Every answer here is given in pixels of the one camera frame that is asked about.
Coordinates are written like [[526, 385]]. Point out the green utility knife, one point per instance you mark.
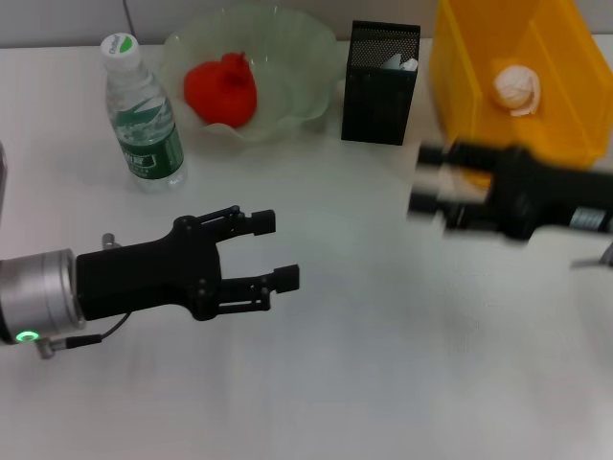
[[410, 64]]

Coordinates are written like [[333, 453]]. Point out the white paper ball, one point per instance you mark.
[[515, 91]]

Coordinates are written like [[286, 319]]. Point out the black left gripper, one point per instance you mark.
[[143, 278]]

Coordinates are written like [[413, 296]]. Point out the clear green-label water bottle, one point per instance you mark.
[[143, 134]]

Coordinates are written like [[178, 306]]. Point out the grey marker pen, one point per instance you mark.
[[392, 62]]

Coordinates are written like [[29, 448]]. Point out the translucent green fruit bowl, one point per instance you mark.
[[292, 72]]

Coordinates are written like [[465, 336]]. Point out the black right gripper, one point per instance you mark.
[[555, 196]]

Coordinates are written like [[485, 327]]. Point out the black mesh pen holder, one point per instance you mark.
[[378, 105]]

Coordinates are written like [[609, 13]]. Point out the red-orange fruit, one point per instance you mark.
[[220, 93]]

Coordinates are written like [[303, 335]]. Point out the yellow plastic bin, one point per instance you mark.
[[460, 72]]

